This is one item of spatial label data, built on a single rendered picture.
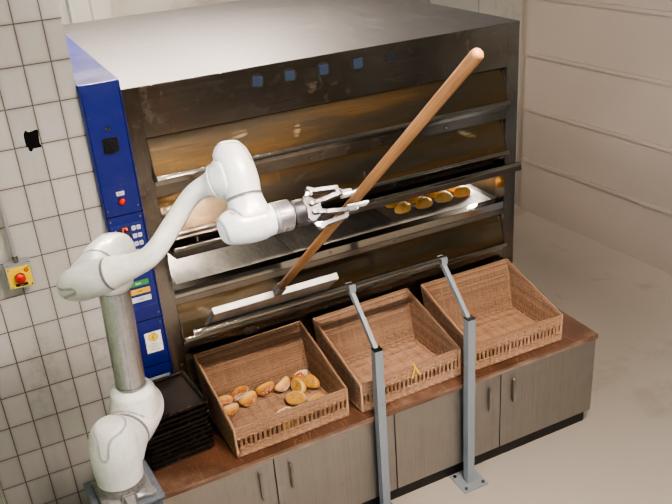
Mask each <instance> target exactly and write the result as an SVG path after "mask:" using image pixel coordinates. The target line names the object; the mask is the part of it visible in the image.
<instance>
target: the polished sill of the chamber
mask: <svg viewBox="0 0 672 504"><path fill-rule="evenodd" d="M501 208H503V201H502V200H500V199H498V198H494V199H491V200H487V201H483V202H480V203H476V204H472V205H468V206H465V207H461V208H457V209H454V210H450V211H446V212H443V213H439V214H435V215H432V216H428V217H424V218H421V219H417V220H413V221H409V222H406V223H402V224H398V225H395V226H391V227H387V228H384V229H380V230H376V231H373V232H369V233H365V234H362V235H358V236H354V237H351V238H347V239H343V240H339V241H336V242H332V243H328V244H325V245H322V246H321V247H320V248H319V249H318V251H317V252H316V253H315V254H314V255H313V256H312V258H311V259H310V260H309V261H308V262H310V261H314V260H318V259H321V258H325V257H328V256H332V255H336V254H339V253H343V252H346V251H350V250H354V249H357V248H361V247H364V246H368V245H372V244H375V243H379V242H382V241H386V240H389V239H393V238H397V237H400V236H404V235H407V234H411V233H415V232H418V231H422V230H425V229H429V228H433V227H436V226H440V225H443V224H447V223H451V222H454V221H458V220H461V219H465V218H469V217H472V216H476V215H479V214H483V213H487V212H490V211H494V210H497V209H501ZM306 250H307V249H306ZM306 250H303V251H299V252H295V253H292V254H288V255H284V256H280V257H277V258H273V259H269V260H266V261H262V262H258V263H255V264H251V265H247V266H244V267H240V268H236V269H233V270H229V271H225V272H222V273H218V274H214V275H210V276H207V277H203V278H199V279H196V280H192V281H188V282H185V283H181V284H177V285H174V286H173V290H174V296H175V299H177V298H181V297H184V296H188V295H192V294H195V293H199V292H202V291H206V290H210V289H213V288H217V287H220V286H224V285H228V284H231V283H235V282H238V281H242V280H246V279H249V278H253V277H256V276H260V275H264V274H267V273H271V272H274V271H278V270H282V269H285V268H289V267H292V266H294V265H295V264H296V262H297V261H298V260H299V259H300V258H301V256H302V255H303V254H304V253H305V251H306Z"/></svg>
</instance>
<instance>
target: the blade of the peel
mask: <svg viewBox="0 0 672 504"><path fill-rule="evenodd" d="M338 279H339V278H338V275H337V272H336V273H333V274H329V275H326V276H322V277H319V278H315V279H312V280H308V281H305V282H301V283H298V284H294V285H291V286H287V289H286V290H285V291H284V292H283V294H282V295H278V296H274V293H273V291H270V292H266V293H263V294H259V295H256V296H252V297H249V298H245V299H242V300H238V301H235V302H231V303H228V304H224V305H221V306H217V307H214V308H212V309H211V312H210V314H209V316H208V319H207V321H206V324H205V325H208V324H212V323H215V322H219V321H222V320H225V319H229V318H232V317H236V316H239V315H242V314H246V313H249V312H252V311H256V310H259V309H263V308H266V307H269V306H273V305H276V304H280V303H283V302H286V301H290V300H293V299H297V298H300V297H303V296H307V295H310V294H314V293H317V292H320V291H324V290H327V289H328V288H329V287H330V286H331V285H333V284H334V283H335V282H336V281H337V280H338Z"/></svg>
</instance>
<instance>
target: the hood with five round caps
mask: <svg viewBox="0 0 672 504"><path fill-rule="evenodd" d="M507 37H508V23H506V24H500V25H495V26H489V27H483V28H477V29H472V30H466V31H460V32H454V33H448V34H443V35H437V36H431V37H425V38H420V39H414V40H408V41H402V42H396V43H391V44H385V45H379V46H373V47H368V48H362V49H356V50H350V51H344V52H339V53H333V54H327V55H321V56H316V57H310V58H304V59H298V60H292V61H287V62H281V63H275V64H269V65H264V66H258V67H252V68H246V69H240V70H235V71H229V72H223V73H217V74H212V75H206V76H200V77H194V78H188V79H183V80H177V81H171V82H165V83H160V84H154V85H148V86H142V87H137V88H138V94H139V99H140V105H141V111H142V116H143V122H144V127H145V133H146V138H150V137H155V136H160V135H165V134H170V133H175V132H180V131H185V130H190V129H195V128H201V127H206V126H211V125H216V124H221V123H226V122H231V121H236V120H241V119H246V118H251V117H256V116H261V115H266V114H271V113H276V112H281V111H286V110H291V109H297V108H302V107H307V106H312V105H317V104H322V103H327V102H332V101H337V100H342V99H347V98H352V97H357V96H362V95H367V94H372V93H377V92H382V91H387V90H393V89H398V88H403V87H408V86H413V85H418V84H423V83H428V82H433V81H438V80H443V79H448V78H449V77H450V75H451V74H452V73H453V72H454V70H455V69H456V68H457V67H458V66H459V64H460V63H461V62H462V61H463V60H464V58H465V57H466V56H467V55H468V53H469V52H470V51H471V50H472V49H474V48H480V49H481V50H482V51H483V52H484V57H483V59H482V61H481V62H480V63H479V64H478V65H477V67H476V68H475V69H474V70H473V71H472V72H471V73H470V74H473V73H478V72H483V71H488V70H494V69H499V68H504V67H507Z"/></svg>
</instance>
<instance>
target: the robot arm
mask: <svg viewBox="0 0 672 504"><path fill-rule="evenodd" d="M212 158H213V161H212V162H211V164H210V165H208V166H207V168H206V172H205V173H204V174H203V175H202V176H200V177H199V178H197V179H195V180H194V181H193V182H191V183H190V184H189V185H188V186H187V187H186V188H185V189H184V190H183V191H182V193H181V194H180V195H179V197H178V198H177V200H176V201H175V203H174V204H173V206H172V207H171V209H170V210H169V212H168V213H167V215H166V217H165V218H164V220H163V221H162V223H161V224H160V226H159V227H158V229H157V230H156V232H155V233H154V235H153V237H152V238H151V239H150V241H149V242H148V243H147V244H146V245H145V246H144V247H143V248H142V249H140V250H139V251H136V248H135V244H134V242H133V240H132V239H131V238H130V237H129V236H128V235H126V234H124V233H119V232H112V233H105V234H102V235H101V236H99V237H97V238H96V239H95V240H94V241H92V242H91V243H90V244H89V245H88V246H87V247H86V248H85V250H84V251H83V253H82V254H81V255H80V257H79V258H78V259H77V260H76V261H75V262H74V263H73V264H72V265H71V268H69V269H67V270H65V271H64V272H63V273H62V274H61V275H60V277H59V278H58V280H57V284H56V288H57V291H58V293H59V295H60V296H61V297H62V298H63V299H66V300H67V301H75V302H80V301H87V300H91V299H94V298H97V297H99V301H100V306H101V311H102V316H103V322H104V327H105V332H106V337H107V343H108V348H109V353H110V358H111V364H112V369H113V374H114V379H115V384H114V386H113V387H112V389H111V390H110V409H109V415H107V416H104V417H102V418H100V419H99V420H98V421H97V422H96V423H95V424H94V425H93V427H92V429H91V431H90V434H89V438H88V452H89V458H90V463H91V467H92V470H93V474H94V477H95V479H94V480H92V481H91V482H90V486H91V488H92V489H93V490H94V491H95V493H96V495H97V497H98V499H99V501H100V504H137V503H136V502H138V501H141V500H143V499H145V498H149V497H154V496H155V495H156V494H157V489H156V488H155V487H154V486H153V485H152V484H151V483H150V481H149V479H148V477H147V475H146V474H145V472H144V469H143V459H144V455H145V451H146V447H147V443H148V441H149V440H150V439H151V437H152V435H153V434H154V432H155V430H156V429H157V427H158V424H159V422H160V420H161V418H162V415H163V411H164V399H163V396H162V393H161V392H160V390H159V389H158V388H157V387H156V386H155V385H154V383H153V382H152V381H151V380H150V379H148V378H147V377H145V374H144V368H143V362H142V356H141V350H140V344H139V338H138V333H137V327H136V321H135V315H134V309H133V303H132V297H131V291H130V288H131V287H132V284H133V282H134V279H135V278H137V277H139V276H141V275H142V274H144V273H146V272H148V271H149V270H151V269H152V268H153V267H155V266H156V265H157V264H158V263H159V262H160V261H161V260H162V259H163V258H164V256H165V255H166V254H167V252H168V251H169V249H170V248H171V246H172V244H173V243H174V241H175V239H176V238H177V236H178V234H179V233H180V231H181V229H182V228H183V226H184V224H185V222H186V221H187V219H188V217H189V216H190V214H191V212H192V211H193V209H194V208H195V206H196V205H197V203H198V202H199V201H200V200H202V199H203V198H205V197H207V196H216V197H217V198H219V199H226V202H227V207H228V211H225V212H223V213H222V214H221V215H220V216H219V218H218V219H217V222H216V223H217V229H218V232H219V235H220V237H221V239H222V240H223V241H224V242H225V243H226V244H229V245H242V244H250V243H255V242H259V241H263V240H265V239H268V238H269V237H271V236H273V235H276V234H280V233H284V232H287V231H291V230H293V229H294V228H295V227H297V226H301V225H305V224H315V225H316V226H317V227H318V231H321V230H322V229H324V228H325V227H327V226H330V225H333V224H335V223H338V222H341V221H344V220H346V219H347V218H348V217H349V214H348V213H349V212H354V211H356V210H358V207H361V206H366V205H367V204H368V203H369V200H364V201H360V202H356V203H351V204H347V205H346V207H343V208H331V209H326V208H324V209H323V208H322V207H321V204H323V203H325V202H328V201H330V200H332V199H335V198H337V197H339V196H340V198H341V199H342V198H347V197H351V196H352V194H353V193H354V192H355V191H356V190H353V191H352V189H351V188H348V189H344V190H343V189H339V188H338V185H331V186H324V187H316V188H312V187H306V189H305V190H304V193H305V196H304V197H303V198H301V199H296V200H292V201H288V200H281V201H277V202H271V203H268V204H267V202H266V201H265V199H264V197H263V195H262V192H261V187H260V180H259V176H258V173H257V170H256V167H255V164H254V161H253V159H252V157H251V155H250V153H249V151H248V149H247V148H246V147H245V146H244V145H243V144H242V143H240V142H239V141H237V140H227V141H222V142H220V143H218V144H217V146H215V148H214V151H213V154H212ZM330 192H334V193H331V194H329V195H326V196H324V197H320V198H318V199H315V198H312V197H310V196H311V195H315V194H322V193H330ZM339 214H343V215H340V216H337V217H334V218H332V219H329V220H326V221H324V222H323V221H320V222H318V220H319V218H320V217H323V216H328V215H339Z"/></svg>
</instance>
